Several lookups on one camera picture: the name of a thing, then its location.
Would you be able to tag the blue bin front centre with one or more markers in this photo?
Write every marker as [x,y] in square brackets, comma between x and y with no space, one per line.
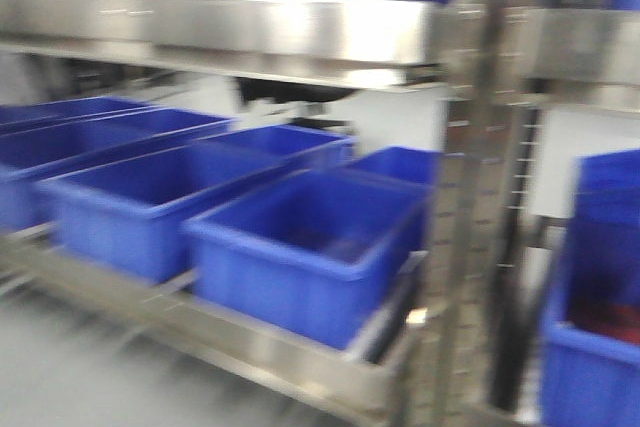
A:
[314,253]

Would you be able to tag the blue bin far left shelf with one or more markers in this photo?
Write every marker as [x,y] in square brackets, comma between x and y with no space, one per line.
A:
[31,156]

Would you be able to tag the blue bin with red contents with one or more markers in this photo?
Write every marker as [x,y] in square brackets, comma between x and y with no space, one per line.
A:
[590,325]

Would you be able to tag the right steel shelf unit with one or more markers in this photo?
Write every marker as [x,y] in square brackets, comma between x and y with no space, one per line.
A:
[582,59]

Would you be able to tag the blue bin rear centre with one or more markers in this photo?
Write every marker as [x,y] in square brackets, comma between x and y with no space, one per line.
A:
[295,147]

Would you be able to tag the steel shelf unit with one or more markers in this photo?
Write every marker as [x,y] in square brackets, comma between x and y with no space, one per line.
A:
[379,45]
[582,59]

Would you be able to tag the left steel shelf unit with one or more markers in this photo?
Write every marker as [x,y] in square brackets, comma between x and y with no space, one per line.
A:
[379,45]

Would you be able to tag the blue bin second row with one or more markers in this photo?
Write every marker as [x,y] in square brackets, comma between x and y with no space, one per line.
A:
[128,215]

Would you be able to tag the blue bin behind front bin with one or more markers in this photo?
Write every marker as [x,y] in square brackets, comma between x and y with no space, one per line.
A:
[402,164]

